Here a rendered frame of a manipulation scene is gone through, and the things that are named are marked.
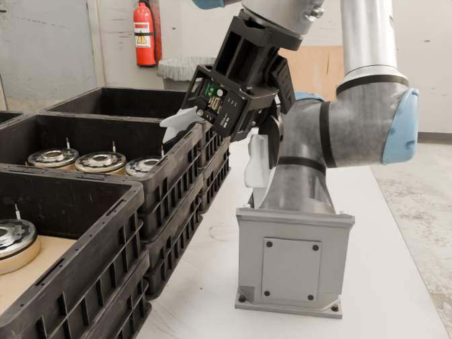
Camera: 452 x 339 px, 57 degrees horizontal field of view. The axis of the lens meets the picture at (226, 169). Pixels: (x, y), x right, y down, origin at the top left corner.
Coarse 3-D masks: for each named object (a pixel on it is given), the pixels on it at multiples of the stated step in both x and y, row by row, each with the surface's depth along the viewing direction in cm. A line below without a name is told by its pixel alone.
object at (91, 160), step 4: (92, 156) 87; (96, 156) 87; (100, 156) 88; (104, 156) 88; (108, 156) 87; (88, 160) 85; (92, 160) 85; (100, 160) 85; (104, 160) 85; (108, 160) 85
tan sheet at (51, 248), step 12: (48, 240) 64; (60, 240) 64; (72, 240) 64; (48, 252) 61; (60, 252) 61; (36, 264) 58; (48, 264) 58; (0, 276) 56; (12, 276) 56; (24, 276) 56; (36, 276) 56; (0, 288) 54; (12, 288) 54; (24, 288) 54; (0, 300) 52; (12, 300) 52; (0, 312) 50
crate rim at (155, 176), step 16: (0, 128) 84; (192, 128) 84; (176, 144) 75; (192, 144) 80; (160, 160) 68; (176, 160) 72; (96, 176) 62; (112, 176) 62; (128, 176) 62; (144, 176) 62; (160, 176) 65; (144, 192) 61
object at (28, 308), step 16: (16, 176) 63; (32, 176) 62; (48, 176) 62; (64, 176) 62; (80, 176) 62; (128, 192) 57; (112, 208) 53; (128, 208) 55; (96, 224) 49; (112, 224) 51; (80, 240) 46; (96, 240) 47; (64, 256) 43; (80, 256) 44; (48, 272) 41; (64, 272) 41; (80, 272) 44; (32, 288) 38; (48, 288) 39; (64, 288) 42; (16, 304) 36; (32, 304) 37; (48, 304) 39; (0, 320) 35; (16, 320) 35; (32, 320) 37; (0, 336) 34; (16, 336) 35
